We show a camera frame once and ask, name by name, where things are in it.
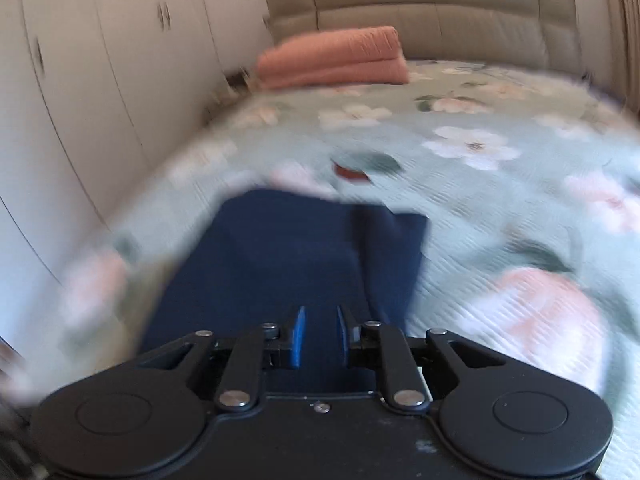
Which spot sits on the folded pink blanket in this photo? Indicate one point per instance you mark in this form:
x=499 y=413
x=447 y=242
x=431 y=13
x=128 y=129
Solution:
x=335 y=57

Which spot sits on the white wardrobe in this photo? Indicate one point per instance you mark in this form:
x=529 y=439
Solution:
x=90 y=110

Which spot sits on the floral green bedspread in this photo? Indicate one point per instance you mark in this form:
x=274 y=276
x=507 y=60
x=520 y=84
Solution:
x=475 y=160

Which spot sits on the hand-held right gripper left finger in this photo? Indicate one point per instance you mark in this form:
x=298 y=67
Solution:
x=298 y=332

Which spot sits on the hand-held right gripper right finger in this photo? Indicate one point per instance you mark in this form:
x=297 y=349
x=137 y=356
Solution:
x=343 y=335

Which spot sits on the navy blue striped hoodie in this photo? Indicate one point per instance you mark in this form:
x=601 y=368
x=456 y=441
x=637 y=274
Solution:
x=300 y=255

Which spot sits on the beige upholstered headboard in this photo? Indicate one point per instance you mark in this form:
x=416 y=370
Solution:
x=425 y=15

